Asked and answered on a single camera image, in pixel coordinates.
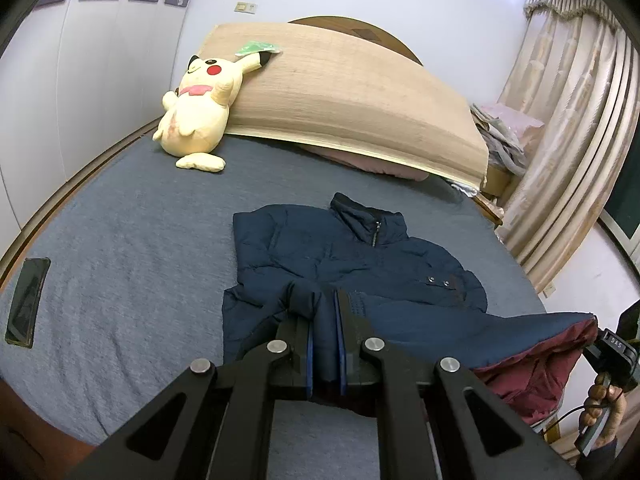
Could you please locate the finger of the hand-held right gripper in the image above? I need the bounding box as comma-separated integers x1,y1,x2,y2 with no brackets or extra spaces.
581,339,610,373

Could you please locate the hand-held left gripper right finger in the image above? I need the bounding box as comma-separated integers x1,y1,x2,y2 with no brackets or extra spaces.
332,287,583,480

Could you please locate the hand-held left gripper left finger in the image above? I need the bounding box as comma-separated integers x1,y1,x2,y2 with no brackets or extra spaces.
65,284,323,480

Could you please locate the navy blue padded jacket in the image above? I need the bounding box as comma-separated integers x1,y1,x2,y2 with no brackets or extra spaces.
221,191,599,427

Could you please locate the person's right forearm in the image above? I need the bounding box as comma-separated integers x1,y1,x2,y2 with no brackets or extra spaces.
574,437,633,480

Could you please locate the pile of clothes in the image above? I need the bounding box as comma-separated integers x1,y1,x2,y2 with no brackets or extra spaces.
469,102,547,177

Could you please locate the person's right hand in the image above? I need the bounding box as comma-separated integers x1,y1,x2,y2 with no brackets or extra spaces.
580,381,628,448

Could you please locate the window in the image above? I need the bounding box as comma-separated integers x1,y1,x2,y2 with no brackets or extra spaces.
602,177,640,242

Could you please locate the wooden nightstand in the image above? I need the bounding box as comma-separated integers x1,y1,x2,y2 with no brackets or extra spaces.
472,192,505,232

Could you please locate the pink pillow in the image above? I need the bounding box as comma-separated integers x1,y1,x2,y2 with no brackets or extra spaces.
299,141,432,182

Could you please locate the cardboard box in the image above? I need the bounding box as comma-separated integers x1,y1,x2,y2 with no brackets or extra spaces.
481,162,522,197

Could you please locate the white cloth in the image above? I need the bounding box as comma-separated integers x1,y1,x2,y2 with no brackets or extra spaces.
449,179,482,200

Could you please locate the beige curtain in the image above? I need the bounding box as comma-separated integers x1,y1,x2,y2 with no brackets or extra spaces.
494,0,640,297

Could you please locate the bed with grey sheet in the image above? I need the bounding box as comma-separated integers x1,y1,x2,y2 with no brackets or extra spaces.
0,110,551,463

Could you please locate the beige bamboo mat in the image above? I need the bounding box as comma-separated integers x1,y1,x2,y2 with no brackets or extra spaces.
200,22,491,192

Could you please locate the yellow plush toy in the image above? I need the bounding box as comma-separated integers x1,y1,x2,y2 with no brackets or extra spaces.
152,52,274,174

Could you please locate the black smartphone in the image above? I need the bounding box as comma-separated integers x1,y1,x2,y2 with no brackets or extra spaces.
4,257,52,349

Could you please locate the green packet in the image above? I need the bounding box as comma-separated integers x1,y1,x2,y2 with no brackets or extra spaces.
236,40,283,58

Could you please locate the wooden headboard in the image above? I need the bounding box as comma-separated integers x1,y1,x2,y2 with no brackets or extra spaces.
287,16,424,67

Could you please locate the black cable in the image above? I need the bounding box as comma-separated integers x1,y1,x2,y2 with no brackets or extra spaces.
541,399,601,443

